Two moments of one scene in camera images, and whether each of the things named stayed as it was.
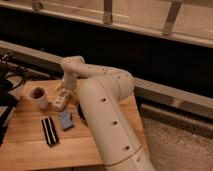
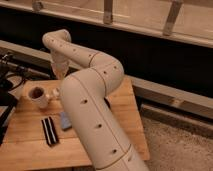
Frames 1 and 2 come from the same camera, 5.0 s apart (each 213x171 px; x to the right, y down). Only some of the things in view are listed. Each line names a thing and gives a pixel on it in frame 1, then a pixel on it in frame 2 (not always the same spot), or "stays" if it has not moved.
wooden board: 46,128 stays
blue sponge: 66,119 stays
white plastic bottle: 59,102 -> 53,94
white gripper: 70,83 -> 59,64
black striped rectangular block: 49,131 stays
